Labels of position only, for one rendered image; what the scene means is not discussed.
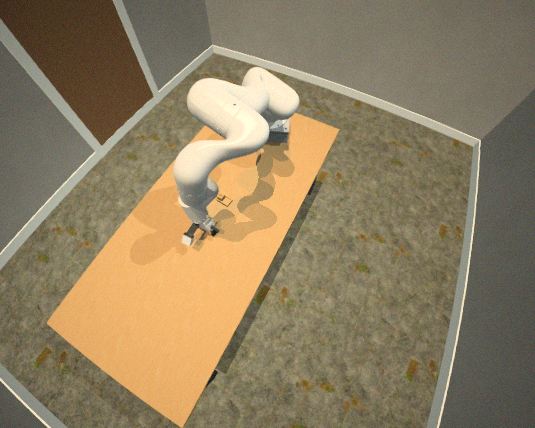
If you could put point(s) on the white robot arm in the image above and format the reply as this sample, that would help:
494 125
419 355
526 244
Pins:
210 102

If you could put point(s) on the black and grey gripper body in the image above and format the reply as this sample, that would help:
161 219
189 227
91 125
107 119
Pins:
206 225

